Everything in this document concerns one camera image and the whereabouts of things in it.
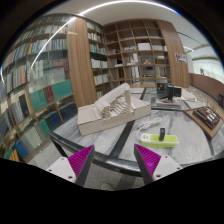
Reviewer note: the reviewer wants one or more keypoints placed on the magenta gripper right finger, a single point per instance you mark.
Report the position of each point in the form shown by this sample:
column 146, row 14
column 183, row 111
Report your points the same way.
column 153, row 166

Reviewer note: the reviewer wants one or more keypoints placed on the green white power strip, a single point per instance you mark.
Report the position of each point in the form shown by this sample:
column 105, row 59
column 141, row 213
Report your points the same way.
column 154, row 140

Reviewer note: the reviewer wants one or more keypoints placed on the white sign on wall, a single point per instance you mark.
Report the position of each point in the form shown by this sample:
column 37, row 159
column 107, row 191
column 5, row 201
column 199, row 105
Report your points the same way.
column 181, row 57

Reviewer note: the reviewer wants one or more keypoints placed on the open wooden shelving unit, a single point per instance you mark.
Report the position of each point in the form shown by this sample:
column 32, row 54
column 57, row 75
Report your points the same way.
column 137, row 53

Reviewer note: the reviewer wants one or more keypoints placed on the dark wooden model on board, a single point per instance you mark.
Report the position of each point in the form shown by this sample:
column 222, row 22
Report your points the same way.
column 207, row 119

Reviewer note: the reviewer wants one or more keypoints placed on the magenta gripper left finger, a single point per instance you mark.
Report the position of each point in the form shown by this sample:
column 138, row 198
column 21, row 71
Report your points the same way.
column 74, row 168

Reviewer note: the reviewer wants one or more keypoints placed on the glass-front bookcase with books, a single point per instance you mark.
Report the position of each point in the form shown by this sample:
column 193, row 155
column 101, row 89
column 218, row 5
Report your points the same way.
column 36, row 93

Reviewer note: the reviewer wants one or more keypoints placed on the wooden bookshelf with books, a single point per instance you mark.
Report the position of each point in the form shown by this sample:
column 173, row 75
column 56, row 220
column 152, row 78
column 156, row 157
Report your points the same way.
column 98, row 58

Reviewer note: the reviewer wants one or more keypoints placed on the beige architectural building model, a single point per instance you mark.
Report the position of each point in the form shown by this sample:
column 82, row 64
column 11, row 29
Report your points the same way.
column 113, row 109

